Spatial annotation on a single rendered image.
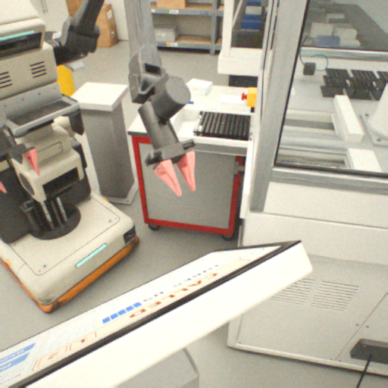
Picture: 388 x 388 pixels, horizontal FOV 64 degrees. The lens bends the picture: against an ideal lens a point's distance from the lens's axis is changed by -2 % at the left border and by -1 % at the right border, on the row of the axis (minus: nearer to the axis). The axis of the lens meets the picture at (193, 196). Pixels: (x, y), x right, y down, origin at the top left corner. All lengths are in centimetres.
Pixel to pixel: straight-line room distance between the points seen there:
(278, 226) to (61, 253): 116
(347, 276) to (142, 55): 86
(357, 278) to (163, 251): 119
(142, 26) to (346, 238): 74
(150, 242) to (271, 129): 144
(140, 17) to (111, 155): 141
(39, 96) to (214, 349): 132
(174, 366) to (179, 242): 152
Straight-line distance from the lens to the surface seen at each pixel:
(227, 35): 205
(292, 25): 64
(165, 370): 53
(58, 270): 167
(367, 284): 116
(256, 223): 90
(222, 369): 164
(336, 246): 98
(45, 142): 136
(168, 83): 63
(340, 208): 87
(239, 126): 133
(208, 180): 167
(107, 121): 198
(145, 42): 76
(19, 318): 194
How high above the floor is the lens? 154
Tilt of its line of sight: 42 degrees down
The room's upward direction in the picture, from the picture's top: straight up
